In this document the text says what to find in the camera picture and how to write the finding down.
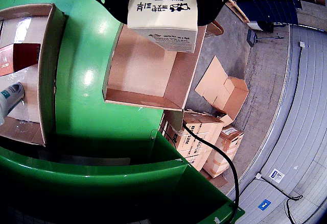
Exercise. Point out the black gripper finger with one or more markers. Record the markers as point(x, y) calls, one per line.
point(212, 7)
point(115, 4)

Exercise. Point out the dark red carton box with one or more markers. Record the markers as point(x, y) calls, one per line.
point(25, 58)

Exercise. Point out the white door label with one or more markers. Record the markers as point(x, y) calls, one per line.
point(276, 175)

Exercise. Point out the green metal shelf rack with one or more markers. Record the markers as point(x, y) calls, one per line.
point(102, 183)

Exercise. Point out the white bottle translucent cap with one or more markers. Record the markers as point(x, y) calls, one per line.
point(10, 96)

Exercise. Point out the wooden pallet frame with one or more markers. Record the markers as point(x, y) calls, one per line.
point(238, 11)

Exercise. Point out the blue door label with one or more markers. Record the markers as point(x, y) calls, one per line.
point(264, 204)

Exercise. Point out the shallow cardboard tray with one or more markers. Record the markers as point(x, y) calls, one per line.
point(47, 81)

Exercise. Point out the brown taped carton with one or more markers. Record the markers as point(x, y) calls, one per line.
point(224, 150)

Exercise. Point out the open flattened cardboard carton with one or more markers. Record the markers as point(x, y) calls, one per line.
point(219, 88)

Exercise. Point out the dark blue plastic pallets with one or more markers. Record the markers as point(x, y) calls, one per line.
point(270, 2)

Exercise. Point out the printed brown carton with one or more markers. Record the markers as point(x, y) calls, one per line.
point(194, 137)

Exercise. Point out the small brown carton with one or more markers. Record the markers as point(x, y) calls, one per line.
point(218, 180)

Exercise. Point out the small black floor device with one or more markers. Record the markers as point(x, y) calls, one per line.
point(251, 37)

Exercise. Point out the grey roller shutter door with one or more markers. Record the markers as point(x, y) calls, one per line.
point(293, 132)

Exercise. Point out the divided cardboard box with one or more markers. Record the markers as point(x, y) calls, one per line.
point(138, 68)

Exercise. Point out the cow print hand cream box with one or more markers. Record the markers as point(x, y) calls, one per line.
point(163, 14)

